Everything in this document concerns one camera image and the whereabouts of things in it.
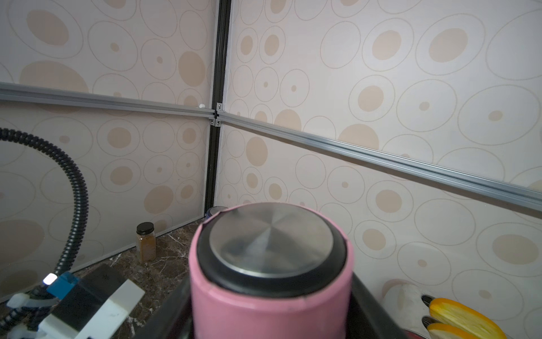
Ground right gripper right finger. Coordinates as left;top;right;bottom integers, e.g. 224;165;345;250
346;274;408;339

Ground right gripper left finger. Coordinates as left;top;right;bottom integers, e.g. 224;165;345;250
134;275;193;339

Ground pink thermos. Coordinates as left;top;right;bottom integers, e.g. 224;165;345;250
189;202;354;338

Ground blue thermos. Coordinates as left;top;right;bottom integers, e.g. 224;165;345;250
205;206;227;219

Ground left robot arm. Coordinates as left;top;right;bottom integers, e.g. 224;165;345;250
1;127;89;275

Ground rear yellow toast slice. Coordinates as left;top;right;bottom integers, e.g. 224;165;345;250
421;295;507;339

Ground small brown bottle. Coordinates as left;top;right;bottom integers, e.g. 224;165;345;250
136;222;156;264

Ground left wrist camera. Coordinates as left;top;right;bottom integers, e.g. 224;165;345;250
38;264;145;338

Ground horizontal aluminium frame bar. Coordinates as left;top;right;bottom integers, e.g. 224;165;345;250
215;109;542;213

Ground left aluminium frame bar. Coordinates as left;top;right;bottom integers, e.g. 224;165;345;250
1;83;215;119

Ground left black frame post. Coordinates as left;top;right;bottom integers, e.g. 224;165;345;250
204;0;232;211

